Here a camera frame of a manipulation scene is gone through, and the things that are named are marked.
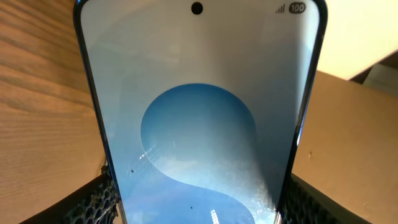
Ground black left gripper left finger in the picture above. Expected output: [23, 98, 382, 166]
[21, 166, 119, 224]

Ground blue Samsung Galaxy smartphone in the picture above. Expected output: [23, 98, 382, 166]
[73, 0, 328, 223]

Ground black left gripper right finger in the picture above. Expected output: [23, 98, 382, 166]
[280, 174, 370, 224]

